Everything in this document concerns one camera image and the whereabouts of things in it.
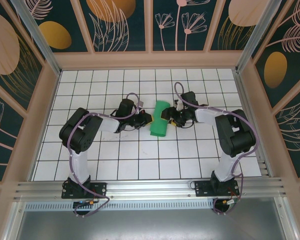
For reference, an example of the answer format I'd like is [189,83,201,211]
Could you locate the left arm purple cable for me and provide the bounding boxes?
[64,92,144,218]

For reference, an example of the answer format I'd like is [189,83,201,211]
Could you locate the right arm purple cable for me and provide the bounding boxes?
[174,81,259,216]

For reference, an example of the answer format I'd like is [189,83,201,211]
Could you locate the slotted grey cable duct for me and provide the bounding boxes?
[24,201,216,211]

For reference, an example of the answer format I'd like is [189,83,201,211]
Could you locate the small black controller board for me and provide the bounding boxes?
[73,199,99,208]
[222,198,240,208]

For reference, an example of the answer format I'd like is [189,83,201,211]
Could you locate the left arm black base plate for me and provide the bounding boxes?
[61,180,108,200]

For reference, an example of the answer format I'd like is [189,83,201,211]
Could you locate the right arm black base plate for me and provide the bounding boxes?
[194,179,240,198]

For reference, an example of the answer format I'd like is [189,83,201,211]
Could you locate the aluminium frame post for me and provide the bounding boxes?
[234,0,283,74]
[9,0,63,76]

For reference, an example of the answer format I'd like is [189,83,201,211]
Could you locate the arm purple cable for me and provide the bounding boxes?
[174,81,259,216]
[64,92,144,218]

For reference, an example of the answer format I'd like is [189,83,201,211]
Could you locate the aluminium side rail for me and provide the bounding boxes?
[233,70,270,179]

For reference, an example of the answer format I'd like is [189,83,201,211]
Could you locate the long aluminium mounting rail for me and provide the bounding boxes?
[13,177,288,201]

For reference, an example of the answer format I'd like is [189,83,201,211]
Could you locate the grey metal sheet panel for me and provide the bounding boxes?
[4,197,299,240]

